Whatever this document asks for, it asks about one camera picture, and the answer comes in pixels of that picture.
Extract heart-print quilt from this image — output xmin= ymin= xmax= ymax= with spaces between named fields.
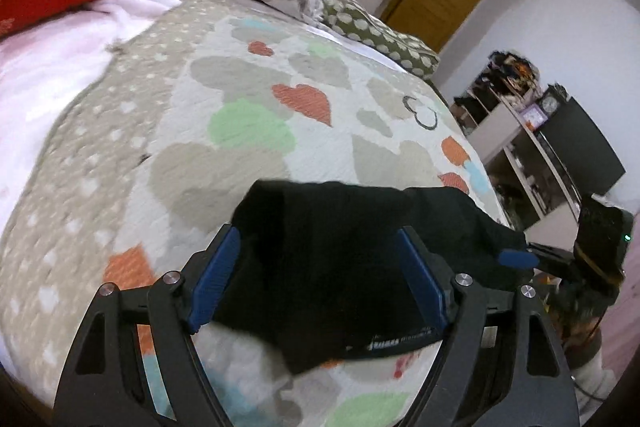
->
xmin=0 ymin=0 xmax=511 ymax=427

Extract pink bed sheet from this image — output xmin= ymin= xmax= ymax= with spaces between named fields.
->
xmin=0 ymin=0 xmax=183 ymax=238

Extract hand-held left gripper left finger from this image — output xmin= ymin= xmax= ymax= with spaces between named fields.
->
xmin=52 ymin=223 xmax=241 ymax=427

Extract black pants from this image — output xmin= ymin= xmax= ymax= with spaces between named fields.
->
xmin=234 ymin=179 xmax=531 ymax=375

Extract purple photo frame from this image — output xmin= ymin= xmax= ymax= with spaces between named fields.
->
xmin=522 ymin=104 xmax=548 ymax=130

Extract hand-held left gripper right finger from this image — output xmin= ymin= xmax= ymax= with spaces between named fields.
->
xmin=395 ymin=225 xmax=583 ymax=427

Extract white shelf unit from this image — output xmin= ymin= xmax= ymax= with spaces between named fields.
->
xmin=450 ymin=52 xmax=591 ymax=233

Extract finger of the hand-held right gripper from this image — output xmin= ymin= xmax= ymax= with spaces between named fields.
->
xmin=499 ymin=243 xmax=576 ymax=278

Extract green sheep-print bolster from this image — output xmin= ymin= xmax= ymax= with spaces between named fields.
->
xmin=320 ymin=0 xmax=441 ymax=80

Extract dark table clock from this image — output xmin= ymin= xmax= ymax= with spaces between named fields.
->
xmin=542 ymin=84 xmax=568 ymax=115

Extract black television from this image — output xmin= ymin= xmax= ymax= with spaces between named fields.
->
xmin=535 ymin=97 xmax=627 ymax=208

